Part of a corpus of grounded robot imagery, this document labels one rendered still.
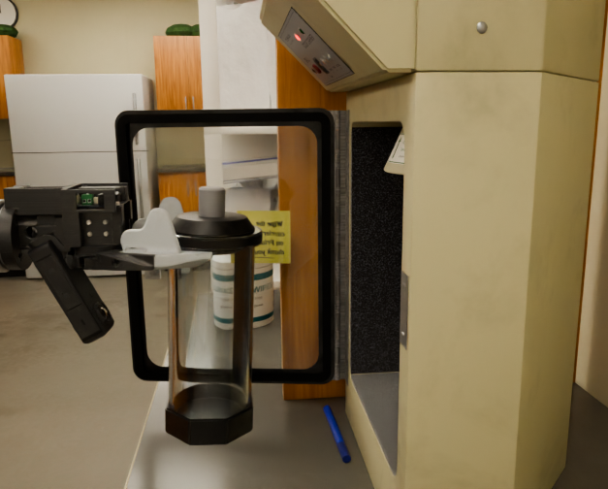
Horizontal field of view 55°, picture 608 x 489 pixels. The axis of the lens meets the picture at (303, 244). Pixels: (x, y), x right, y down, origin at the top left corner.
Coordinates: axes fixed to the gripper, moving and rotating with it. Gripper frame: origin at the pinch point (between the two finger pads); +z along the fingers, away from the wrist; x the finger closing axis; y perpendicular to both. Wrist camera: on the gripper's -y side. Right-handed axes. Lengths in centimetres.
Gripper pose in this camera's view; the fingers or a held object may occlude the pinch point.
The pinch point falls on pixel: (208, 251)
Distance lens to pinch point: 64.0
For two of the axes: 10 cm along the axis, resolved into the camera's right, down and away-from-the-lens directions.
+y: 0.0, -9.8, -2.0
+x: -1.1, -2.0, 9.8
